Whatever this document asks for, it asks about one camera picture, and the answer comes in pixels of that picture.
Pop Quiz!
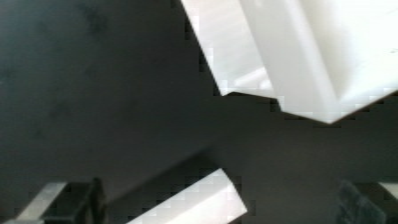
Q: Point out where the white drawer cabinet box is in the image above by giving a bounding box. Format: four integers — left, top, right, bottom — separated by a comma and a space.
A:
181, 0, 398, 124

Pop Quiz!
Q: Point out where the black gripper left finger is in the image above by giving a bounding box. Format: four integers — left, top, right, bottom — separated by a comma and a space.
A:
12, 178, 108, 224

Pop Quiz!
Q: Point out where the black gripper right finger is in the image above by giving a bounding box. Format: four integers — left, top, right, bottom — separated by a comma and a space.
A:
335, 181, 398, 224

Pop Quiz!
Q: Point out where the white front drawer tray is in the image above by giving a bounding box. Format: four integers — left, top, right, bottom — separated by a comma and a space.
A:
126, 169, 247, 224

